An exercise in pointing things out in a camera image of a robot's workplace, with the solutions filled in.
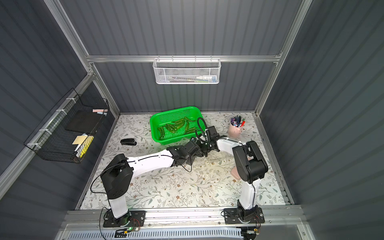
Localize green plastic basket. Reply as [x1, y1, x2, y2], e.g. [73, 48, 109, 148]
[150, 107, 203, 145]

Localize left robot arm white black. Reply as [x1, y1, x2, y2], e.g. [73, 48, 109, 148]
[100, 139, 204, 219]

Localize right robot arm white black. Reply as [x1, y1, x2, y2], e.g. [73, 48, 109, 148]
[195, 126, 269, 223]

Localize pink pen cup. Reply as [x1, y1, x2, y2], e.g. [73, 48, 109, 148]
[228, 115, 246, 138]

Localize pink case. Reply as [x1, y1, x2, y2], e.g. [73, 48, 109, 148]
[231, 167, 241, 181]

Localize black stapler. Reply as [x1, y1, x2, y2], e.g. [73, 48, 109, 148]
[120, 138, 137, 146]

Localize black notebook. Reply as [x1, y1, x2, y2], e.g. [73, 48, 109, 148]
[65, 111, 105, 134]

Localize yellow sticky notes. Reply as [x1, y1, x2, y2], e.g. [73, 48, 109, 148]
[72, 135, 88, 145]

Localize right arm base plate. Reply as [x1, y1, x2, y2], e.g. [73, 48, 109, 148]
[221, 206, 265, 225]

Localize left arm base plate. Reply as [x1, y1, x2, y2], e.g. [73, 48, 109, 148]
[103, 210, 147, 228]

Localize white wire wall basket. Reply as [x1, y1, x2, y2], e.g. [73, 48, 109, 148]
[153, 59, 222, 85]

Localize black wire wall basket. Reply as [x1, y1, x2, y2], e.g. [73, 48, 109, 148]
[24, 91, 110, 164]

